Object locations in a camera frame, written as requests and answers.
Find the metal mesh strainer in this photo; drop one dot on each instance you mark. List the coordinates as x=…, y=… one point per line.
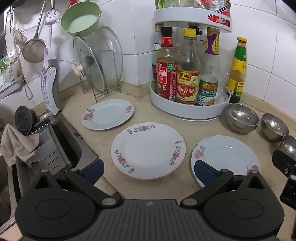
x=34, y=51

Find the white two-tier condiment rack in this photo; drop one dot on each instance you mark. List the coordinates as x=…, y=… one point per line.
x=185, y=113

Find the purple label sauce bottle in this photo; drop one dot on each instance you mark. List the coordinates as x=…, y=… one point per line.
x=209, y=83

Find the black sink plug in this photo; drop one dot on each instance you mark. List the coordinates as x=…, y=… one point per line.
x=25, y=120

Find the large floral white plate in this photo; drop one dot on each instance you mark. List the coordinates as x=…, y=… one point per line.
x=148, y=153

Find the clear plastic bag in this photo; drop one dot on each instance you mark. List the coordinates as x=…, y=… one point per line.
x=222, y=90

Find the clear printed plastic package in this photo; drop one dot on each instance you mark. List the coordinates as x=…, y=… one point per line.
x=215, y=7

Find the steel sink drain tray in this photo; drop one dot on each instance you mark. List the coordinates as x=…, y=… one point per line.
x=53, y=150

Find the beige dish cloth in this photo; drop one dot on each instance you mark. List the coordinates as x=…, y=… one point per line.
x=16, y=143

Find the red packet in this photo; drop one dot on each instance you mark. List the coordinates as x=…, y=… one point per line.
x=217, y=19

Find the small floral white plate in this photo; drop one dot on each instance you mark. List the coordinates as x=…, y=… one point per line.
x=226, y=155
x=107, y=113

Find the red label soy sauce bottle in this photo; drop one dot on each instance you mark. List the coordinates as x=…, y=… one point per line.
x=167, y=76

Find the dark glass bottle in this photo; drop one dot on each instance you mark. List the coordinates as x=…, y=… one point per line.
x=156, y=46

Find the yellow cap vinegar bottle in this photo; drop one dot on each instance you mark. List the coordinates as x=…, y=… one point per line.
x=188, y=81

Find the green labelled packet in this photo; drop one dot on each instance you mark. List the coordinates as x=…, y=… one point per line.
x=9, y=77

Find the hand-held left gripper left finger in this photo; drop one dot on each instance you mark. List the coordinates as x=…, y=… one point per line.
x=92, y=171

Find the white grey kitchen tool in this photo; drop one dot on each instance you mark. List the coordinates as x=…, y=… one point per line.
x=49, y=78

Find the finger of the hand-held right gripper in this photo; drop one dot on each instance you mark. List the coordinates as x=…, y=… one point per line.
x=283, y=163
x=290, y=192

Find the stainless steel bowl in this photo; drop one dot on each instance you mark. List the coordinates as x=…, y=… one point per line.
x=274, y=127
x=241, y=117
x=289, y=144

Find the stainless steel sink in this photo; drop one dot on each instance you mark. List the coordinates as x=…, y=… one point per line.
x=81, y=148

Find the yellow green label bottle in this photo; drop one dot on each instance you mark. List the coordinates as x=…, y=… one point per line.
x=239, y=69

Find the green bowl with spout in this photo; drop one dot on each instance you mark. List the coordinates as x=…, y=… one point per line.
x=79, y=23

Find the glass pot lid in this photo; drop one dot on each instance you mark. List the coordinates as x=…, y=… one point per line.
x=104, y=58

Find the small glass lid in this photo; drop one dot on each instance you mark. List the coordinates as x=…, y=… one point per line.
x=10, y=55

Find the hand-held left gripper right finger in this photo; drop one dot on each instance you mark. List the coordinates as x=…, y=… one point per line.
x=204, y=172

